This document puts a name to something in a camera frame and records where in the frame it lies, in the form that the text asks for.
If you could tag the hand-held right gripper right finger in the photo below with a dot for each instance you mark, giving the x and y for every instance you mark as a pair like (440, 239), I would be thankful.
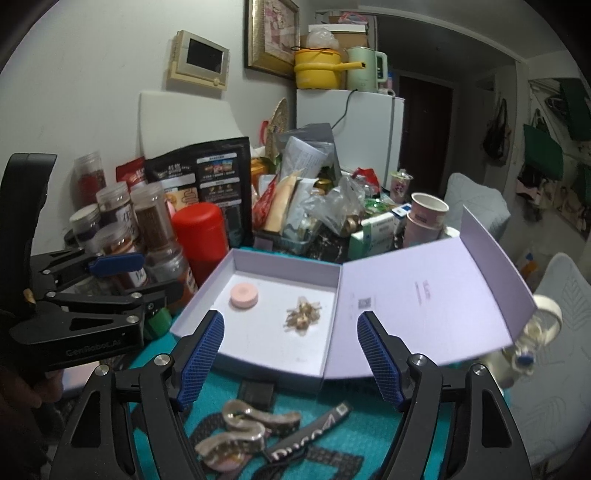
(378, 360)

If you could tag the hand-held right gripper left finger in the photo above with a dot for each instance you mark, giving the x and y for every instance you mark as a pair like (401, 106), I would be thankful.
(203, 360)

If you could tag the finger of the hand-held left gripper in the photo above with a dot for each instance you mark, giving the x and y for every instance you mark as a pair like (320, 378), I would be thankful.
(157, 295)
(115, 264)

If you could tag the lavender cardboard box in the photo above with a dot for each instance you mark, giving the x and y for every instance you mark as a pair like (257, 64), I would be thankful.
(415, 314)

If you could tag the black hair clip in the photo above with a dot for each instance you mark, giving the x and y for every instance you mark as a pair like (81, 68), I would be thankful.
(256, 392)

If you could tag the long black printed box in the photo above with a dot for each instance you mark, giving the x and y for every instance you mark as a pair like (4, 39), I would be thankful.
(307, 436)

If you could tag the person's left hand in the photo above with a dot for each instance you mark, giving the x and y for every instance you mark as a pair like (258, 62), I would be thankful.
(27, 392)

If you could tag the green marker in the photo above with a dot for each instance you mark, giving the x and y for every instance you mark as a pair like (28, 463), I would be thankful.
(157, 323)

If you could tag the cluster of clear spice jars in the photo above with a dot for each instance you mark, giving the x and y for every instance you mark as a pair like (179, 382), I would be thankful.
(150, 217)

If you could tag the teal bubble mailer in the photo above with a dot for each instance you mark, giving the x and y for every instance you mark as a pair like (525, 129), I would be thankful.
(351, 415)

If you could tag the red canister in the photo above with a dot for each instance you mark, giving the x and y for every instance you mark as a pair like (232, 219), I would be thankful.
(201, 240)

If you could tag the pink round compact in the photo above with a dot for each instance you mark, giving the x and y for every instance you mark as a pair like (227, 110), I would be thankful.
(244, 296)

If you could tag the red snack bag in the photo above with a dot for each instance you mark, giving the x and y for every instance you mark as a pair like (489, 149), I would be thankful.
(131, 173)

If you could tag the white green medicine box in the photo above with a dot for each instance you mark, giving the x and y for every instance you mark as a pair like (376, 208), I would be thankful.
(374, 237)

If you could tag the black snack bag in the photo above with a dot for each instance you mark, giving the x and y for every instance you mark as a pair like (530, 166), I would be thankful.
(217, 175)

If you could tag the pink paper cup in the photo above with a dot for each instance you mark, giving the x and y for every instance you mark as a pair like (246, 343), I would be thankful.
(415, 230)
(429, 207)

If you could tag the beige food packet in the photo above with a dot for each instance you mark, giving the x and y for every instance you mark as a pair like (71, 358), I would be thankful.
(281, 203)

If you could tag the white board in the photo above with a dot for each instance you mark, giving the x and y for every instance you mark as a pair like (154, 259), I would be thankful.
(184, 124)

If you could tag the crumpled plastic bags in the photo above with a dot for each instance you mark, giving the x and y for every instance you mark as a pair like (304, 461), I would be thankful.
(344, 203)

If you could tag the small yoghurt cup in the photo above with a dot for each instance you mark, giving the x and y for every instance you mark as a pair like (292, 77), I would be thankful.
(400, 187)

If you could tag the white cartoon dog bottle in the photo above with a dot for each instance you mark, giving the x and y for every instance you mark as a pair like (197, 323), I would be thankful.
(547, 309)

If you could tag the white leaf pattern chair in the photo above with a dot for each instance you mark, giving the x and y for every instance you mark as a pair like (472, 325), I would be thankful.
(558, 360)

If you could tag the white quilted chair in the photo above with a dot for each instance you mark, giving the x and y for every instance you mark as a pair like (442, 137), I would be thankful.
(478, 203)

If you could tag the woven straw fan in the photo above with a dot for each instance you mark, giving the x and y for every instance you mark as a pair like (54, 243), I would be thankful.
(279, 120)

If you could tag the white fridge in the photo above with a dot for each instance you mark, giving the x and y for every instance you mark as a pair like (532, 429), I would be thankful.
(364, 138)

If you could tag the grey mailer bag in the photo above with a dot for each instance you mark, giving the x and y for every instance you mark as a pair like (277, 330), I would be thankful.
(318, 138)

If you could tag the dark door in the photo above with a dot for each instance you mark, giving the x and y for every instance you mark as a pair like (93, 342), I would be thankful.
(425, 124)

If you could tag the black hanging bag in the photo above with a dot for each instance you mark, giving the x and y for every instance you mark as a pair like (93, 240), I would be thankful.
(496, 131)

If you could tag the green tote bag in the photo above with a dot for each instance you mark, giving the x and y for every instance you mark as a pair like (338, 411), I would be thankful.
(575, 108)
(542, 147)

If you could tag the gold framed picture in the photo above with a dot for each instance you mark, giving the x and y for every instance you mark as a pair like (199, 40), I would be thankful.
(272, 37)

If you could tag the yellow pot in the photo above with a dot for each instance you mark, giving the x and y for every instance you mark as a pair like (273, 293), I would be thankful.
(316, 69)

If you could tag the green electric kettle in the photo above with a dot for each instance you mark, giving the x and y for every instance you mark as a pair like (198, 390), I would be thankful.
(364, 69)

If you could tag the clear plastic bag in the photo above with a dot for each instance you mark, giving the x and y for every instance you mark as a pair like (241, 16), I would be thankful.
(321, 37)

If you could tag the wall intercom panel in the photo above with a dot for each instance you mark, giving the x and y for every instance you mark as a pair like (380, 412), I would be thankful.
(201, 57)

